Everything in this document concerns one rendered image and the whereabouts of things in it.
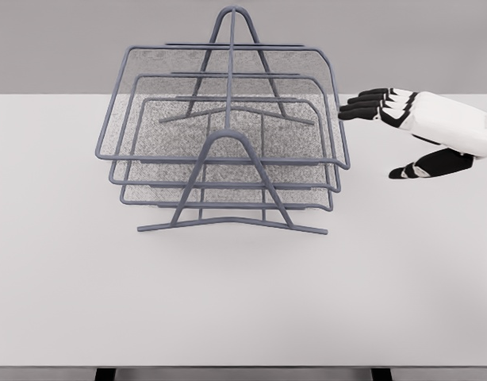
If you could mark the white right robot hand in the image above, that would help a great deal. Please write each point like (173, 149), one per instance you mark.
(445, 123)

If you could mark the large grey mesh tray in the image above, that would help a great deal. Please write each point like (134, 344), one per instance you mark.
(156, 131)

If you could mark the medium grey mesh tray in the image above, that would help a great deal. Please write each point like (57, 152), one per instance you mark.
(160, 173)

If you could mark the small grey mesh tray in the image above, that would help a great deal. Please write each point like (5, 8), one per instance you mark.
(148, 196)

